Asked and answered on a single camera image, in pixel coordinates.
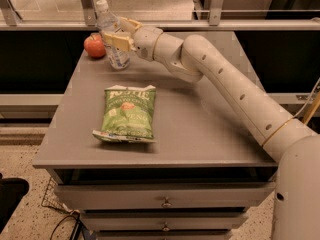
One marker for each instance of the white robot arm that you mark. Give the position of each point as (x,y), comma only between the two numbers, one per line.
(288,141)

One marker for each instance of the metal window railing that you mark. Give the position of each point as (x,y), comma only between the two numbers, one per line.
(167,14)

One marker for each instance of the clear plastic water bottle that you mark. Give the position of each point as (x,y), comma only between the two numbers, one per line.
(107,21)

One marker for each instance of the top grey drawer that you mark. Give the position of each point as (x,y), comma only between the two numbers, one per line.
(151,196)

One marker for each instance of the red apple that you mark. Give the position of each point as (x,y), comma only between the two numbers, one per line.
(94,46)

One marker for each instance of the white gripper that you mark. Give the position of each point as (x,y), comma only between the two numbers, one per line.
(144,42)

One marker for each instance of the metal drawer knob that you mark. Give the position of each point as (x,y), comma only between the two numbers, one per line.
(166,203)
(165,228)

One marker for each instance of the top metal drawer knob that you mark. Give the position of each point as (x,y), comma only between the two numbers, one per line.
(166,203)

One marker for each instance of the yellow wooden frame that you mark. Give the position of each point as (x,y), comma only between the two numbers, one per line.
(312,109)

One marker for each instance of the green chip bag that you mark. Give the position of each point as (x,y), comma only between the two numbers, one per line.
(128,115)

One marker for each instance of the grey drawer cabinet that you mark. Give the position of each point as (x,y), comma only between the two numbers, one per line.
(198,140)

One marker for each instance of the grey drawer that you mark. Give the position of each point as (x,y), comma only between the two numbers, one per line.
(151,196)
(155,221)

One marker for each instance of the wire mesh basket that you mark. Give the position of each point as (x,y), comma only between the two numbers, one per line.
(50,200)

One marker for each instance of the black object at left edge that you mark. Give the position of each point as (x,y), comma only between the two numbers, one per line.
(12,190)

